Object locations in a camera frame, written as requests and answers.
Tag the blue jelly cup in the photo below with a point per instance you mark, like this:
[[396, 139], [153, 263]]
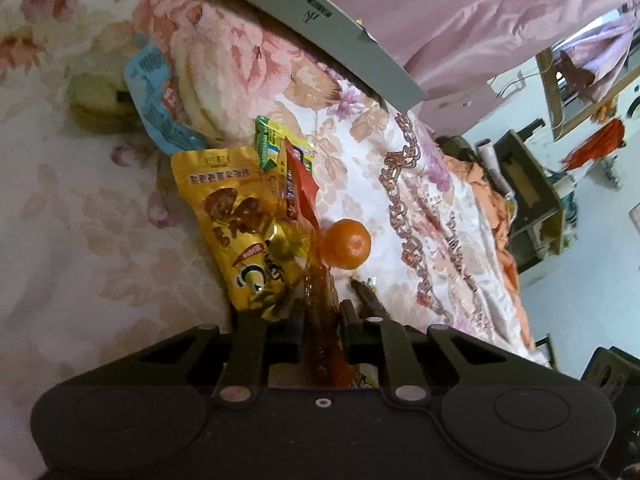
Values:
[[150, 105]]

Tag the wooden window frame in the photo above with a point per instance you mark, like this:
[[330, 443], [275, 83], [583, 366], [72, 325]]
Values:
[[550, 90]]

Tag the pink window curtain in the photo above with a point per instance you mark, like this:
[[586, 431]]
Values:
[[600, 50]]

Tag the red snack packet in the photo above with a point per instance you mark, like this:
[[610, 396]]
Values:
[[302, 190]]

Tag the yellow snack bag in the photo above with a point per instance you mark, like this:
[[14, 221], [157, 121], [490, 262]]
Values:
[[235, 210]]

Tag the round rice cracker packet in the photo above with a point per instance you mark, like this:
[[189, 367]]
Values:
[[205, 95]]

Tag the clear packet of orange-brown snack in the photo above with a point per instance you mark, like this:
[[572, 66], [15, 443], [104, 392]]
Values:
[[322, 340]]

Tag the floral blanket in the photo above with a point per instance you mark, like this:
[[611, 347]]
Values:
[[75, 210]]

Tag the dark wooden cabinet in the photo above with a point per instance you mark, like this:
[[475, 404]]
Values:
[[530, 195]]

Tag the white tube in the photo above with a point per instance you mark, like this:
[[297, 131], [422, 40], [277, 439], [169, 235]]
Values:
[[490, 160]]

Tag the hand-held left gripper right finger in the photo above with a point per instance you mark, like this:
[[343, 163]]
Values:
[[352, 332]]

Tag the orange mandarin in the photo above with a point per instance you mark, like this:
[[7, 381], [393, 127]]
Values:
[[347, 242]]

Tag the yellow-green biscuit packet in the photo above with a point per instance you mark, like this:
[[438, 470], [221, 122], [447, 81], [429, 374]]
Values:
[[267, 147]]

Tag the pink sheet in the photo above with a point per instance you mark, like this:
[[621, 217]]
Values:
[[475, 5]]

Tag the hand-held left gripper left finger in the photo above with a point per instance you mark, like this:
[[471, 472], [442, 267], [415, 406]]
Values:
[[292, 332]]

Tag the grey tray box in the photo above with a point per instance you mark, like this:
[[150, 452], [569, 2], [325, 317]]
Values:
[[320, 15]]

